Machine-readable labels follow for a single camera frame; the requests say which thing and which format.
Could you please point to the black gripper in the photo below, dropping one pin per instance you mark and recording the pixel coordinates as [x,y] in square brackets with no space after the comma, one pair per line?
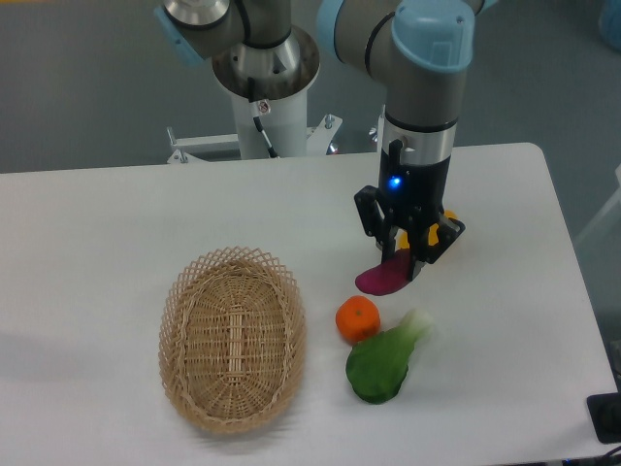
[409,197]

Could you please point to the purple sweet potato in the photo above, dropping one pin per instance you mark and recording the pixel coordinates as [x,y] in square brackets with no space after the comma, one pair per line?
[388,277]

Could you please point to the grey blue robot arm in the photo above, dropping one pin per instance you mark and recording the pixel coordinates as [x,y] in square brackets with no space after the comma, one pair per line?
[419,51]

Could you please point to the woven wicker basket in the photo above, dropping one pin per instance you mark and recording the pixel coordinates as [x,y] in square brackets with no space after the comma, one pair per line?
[232,340]

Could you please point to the yellow orange toy fruit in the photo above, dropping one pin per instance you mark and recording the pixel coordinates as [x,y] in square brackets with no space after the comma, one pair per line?
[433,237]

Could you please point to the orange tangerine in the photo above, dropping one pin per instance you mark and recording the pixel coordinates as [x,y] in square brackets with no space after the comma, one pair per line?
[357,319]

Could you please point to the green bok choy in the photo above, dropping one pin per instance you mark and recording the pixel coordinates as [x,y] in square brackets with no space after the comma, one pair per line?
[377,367]

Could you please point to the black device at table edge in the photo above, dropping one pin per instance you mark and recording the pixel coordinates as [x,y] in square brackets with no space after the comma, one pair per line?
[604,410]

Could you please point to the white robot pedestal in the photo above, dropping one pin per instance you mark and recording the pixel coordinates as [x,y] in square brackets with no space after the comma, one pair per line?
[264,128]

